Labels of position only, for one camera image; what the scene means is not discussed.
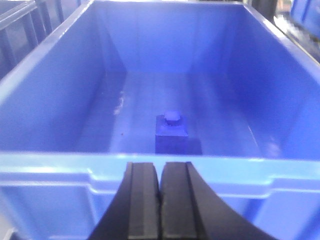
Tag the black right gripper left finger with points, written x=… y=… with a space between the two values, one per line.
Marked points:
x=134 y=212

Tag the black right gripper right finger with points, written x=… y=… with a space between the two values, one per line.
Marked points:
x=191 y=210

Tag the blue bottle-shaped part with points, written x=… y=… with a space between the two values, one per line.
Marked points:
x=171 y=134

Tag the large blue bin right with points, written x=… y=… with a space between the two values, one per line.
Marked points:
x=84 y=103

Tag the large blue bin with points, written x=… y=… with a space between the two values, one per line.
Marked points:
x=84 y=103
x=24 y=24

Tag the large blue bin left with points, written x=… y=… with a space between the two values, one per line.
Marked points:
x=24 y=24

